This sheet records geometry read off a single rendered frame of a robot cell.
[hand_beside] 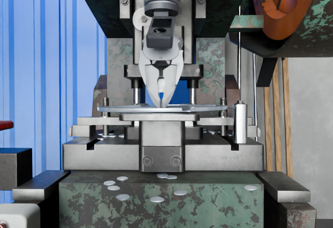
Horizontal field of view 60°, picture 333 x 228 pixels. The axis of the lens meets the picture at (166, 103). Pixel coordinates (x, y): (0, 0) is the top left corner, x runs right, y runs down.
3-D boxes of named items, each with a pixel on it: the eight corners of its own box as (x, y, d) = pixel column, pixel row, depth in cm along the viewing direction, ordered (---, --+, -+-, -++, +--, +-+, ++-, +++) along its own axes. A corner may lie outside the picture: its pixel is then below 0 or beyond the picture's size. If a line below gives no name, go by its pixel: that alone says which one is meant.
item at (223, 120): (260, 137, 75) (260, 97, 75) (196, 137, 76) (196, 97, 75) (254, 134, 81) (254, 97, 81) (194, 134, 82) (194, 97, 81)
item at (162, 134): (200, 191, 49) (200, 111, 48) (118, 190, 49) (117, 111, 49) (191, 159, 74) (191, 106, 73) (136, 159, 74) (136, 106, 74)
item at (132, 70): (203, 86, 71) (204, 64, 71) (122, 86, 71) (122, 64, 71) (198, 88, 87) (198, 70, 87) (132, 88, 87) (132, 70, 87)
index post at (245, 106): (248, 143, 64) (248, 100, 64) (234, 143, 64) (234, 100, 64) (245, 142, 67) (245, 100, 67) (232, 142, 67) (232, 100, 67)
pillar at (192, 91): (196, 123, 84) (196, 74, 83) (189, 123, 84) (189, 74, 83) (195, 122, 86) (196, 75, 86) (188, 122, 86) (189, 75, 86)
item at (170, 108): (91, 109, 75) (91, 105, 75) (193, 106, 85) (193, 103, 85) (108, 114, 47) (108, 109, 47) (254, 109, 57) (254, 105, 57)
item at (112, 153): (264, 171, 63) (264, 144, 63) (61, 170, 64) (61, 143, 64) (235, 147, 93) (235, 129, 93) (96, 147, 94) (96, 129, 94)
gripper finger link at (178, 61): (183, 85, 59) (183, 42, 59) (183, 85, 58) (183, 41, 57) (160, 85, 59) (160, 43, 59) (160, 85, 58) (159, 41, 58)
